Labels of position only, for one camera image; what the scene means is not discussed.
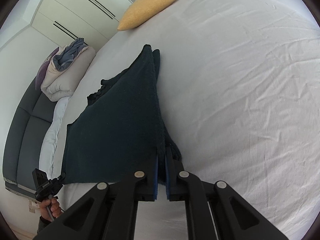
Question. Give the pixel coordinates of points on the blue-grey blanket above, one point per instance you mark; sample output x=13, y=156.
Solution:
x=67, y=55

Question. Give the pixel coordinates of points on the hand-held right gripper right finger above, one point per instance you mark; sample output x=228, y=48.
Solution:
x=167, y=180

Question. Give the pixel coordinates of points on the white wall socket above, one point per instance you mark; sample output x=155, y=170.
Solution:
x=33, y=205

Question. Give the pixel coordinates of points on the yellow pillow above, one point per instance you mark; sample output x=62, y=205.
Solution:
x=150, y=7

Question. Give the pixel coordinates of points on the cream wardrobe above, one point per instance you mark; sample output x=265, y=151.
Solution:
x=75, y=7

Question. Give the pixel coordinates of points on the folded beige duvet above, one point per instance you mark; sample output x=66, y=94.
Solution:
x=67, y=80

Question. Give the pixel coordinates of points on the purple pillow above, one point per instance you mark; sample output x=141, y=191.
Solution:
x=41, y=71

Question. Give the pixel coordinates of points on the dark green sweater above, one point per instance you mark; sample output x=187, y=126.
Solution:
x=120, y=125

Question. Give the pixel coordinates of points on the white pillow by headboard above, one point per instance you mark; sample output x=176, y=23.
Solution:
x=51, y=135

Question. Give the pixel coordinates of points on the person's left hand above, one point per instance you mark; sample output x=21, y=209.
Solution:
x=56, y=208

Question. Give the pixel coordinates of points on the person's left forearm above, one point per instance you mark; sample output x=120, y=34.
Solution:
x=43, y=225

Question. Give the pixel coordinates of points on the dark green padded headboard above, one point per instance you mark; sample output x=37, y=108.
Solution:
x=25, y=135

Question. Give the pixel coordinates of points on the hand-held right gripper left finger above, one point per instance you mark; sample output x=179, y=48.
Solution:
x=156, y=177

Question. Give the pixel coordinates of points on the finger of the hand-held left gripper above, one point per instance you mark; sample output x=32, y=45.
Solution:
x=62, y=177

